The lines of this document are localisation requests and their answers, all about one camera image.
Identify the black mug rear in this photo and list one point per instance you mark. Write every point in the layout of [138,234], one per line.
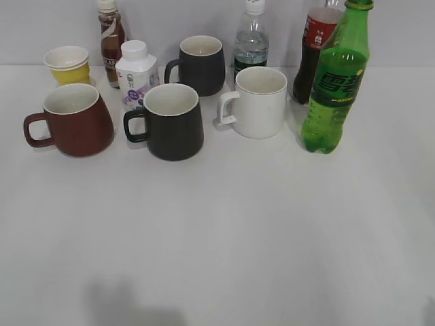
[200,63]

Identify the black mug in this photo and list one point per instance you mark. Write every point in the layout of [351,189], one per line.
[170,122]
[200,63]

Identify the clear water bottle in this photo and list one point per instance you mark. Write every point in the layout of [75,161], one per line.
[251,42]

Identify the black mug front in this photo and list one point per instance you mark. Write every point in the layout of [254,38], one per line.
[170,122]

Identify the yellow paper cup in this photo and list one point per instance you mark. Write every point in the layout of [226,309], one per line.
[68,65]

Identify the red ceramic mug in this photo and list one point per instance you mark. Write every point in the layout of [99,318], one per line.
[78,121]

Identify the green soda bottle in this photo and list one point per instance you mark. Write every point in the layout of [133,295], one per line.
[339,73]

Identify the white ceramic mug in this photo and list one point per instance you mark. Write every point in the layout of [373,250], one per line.
[256,106]

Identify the brown drink bottle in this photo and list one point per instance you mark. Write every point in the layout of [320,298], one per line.
[112,37]

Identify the small white milk bottle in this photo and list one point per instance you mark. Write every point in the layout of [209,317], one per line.
[137,72]

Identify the cola bottle red label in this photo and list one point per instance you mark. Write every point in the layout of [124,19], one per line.
[320,23]

